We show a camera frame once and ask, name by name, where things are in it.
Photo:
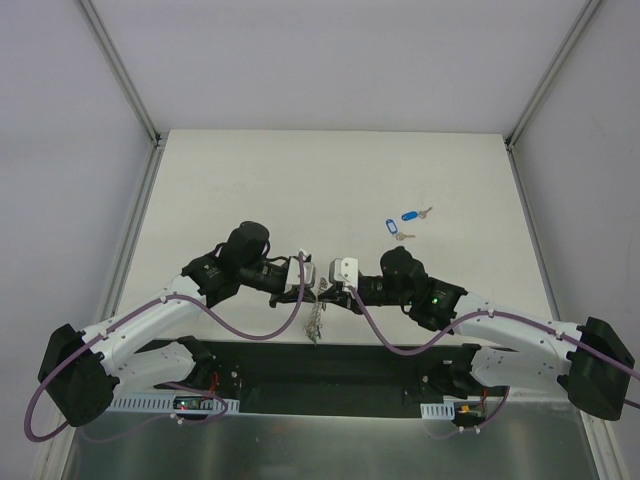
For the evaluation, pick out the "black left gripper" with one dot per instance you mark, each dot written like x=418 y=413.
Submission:
x=291 y=295

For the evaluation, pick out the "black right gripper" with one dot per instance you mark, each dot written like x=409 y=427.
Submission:
x=347 y=296

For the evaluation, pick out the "blue windowed tag key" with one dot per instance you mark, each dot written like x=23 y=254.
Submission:
x=395 y=232

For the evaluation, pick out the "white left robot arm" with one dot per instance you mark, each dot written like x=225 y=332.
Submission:
x=84 y=371

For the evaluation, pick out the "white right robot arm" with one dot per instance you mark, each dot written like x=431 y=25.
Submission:
x=587 y=362

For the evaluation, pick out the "solid blue tag key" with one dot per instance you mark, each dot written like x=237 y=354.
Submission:
x=416 y=214

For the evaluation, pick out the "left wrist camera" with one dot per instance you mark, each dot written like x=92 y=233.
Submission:
x=300 y=272

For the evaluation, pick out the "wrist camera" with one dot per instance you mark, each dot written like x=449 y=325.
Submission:
x=344 y=274
x=300 y=272

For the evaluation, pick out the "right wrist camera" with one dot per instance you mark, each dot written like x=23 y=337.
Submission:
x=344 y=274

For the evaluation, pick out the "right white cable duct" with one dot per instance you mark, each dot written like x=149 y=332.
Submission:
x=444 y=410

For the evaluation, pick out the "white cable duct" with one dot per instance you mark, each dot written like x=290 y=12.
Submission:
x=444 y=410
x=167 y=403

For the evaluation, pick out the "left white cable duct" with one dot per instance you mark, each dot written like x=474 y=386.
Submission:
x=167 y=403

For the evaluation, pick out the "left aluminium table rail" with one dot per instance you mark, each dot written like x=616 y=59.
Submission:
x=53 y=454

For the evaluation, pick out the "right aluminium frame post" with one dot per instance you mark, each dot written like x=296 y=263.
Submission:
x=576 y=32

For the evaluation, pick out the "aluminium frame post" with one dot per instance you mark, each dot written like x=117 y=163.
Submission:
x=576 y=32
x=116 y=65

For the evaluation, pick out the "left aluminium frame post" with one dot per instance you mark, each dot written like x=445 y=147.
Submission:
x=116 y=65

